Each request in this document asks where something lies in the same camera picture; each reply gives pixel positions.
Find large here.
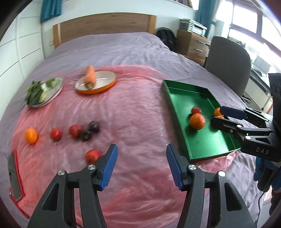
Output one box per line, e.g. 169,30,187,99
189,113,206,130

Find wrinkled red fruit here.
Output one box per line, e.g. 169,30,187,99
191,106,201,115

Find dark plum front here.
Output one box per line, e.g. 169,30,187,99
80,129,92,142

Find dark plum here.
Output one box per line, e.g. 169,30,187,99
88,121,100,133
80,129,92,142

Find dark plum back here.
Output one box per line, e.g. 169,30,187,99
88,121,100,133

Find right blue gloved hand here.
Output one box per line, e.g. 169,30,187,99
253,157,280,192

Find green tray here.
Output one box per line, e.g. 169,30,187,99
162,80,240,161

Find purple bedspread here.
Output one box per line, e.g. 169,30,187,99
0,32,273,228

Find red-cased smartphone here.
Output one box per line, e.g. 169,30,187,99
8,151,25,202

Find grey chair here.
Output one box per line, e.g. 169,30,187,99
204,36,251,97

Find wooden drawer cabinet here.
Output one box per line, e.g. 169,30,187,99
176,30,211,66

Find pink plastic sheet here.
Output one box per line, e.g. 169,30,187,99
11,65,185,227

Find grey storage boxes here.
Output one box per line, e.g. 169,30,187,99
179,19,207,37

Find black backpack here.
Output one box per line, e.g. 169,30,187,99
156,27,176,51

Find teal curtain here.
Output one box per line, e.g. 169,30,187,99
195,0,217,37

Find green leafy vegetable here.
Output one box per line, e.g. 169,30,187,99
25,81,46,107

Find grey patterned plate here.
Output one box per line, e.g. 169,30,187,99
28,77,63,108

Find small bok choy piece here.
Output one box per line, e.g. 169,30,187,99
45,78,57,88

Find orange oval dish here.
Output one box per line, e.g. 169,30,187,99
74,71,116,95

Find carrot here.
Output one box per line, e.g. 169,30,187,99
83,65,96,90

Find wooden headboard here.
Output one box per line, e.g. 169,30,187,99
53,12,157,48

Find white wardrobe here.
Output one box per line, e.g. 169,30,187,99
0,15,46,119

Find black cable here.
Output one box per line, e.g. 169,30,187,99
255,190,266,222

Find red phone lanyard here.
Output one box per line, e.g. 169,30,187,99
9,187,30,219

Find teal cloth on wall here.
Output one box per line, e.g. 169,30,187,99
40,0,62,23

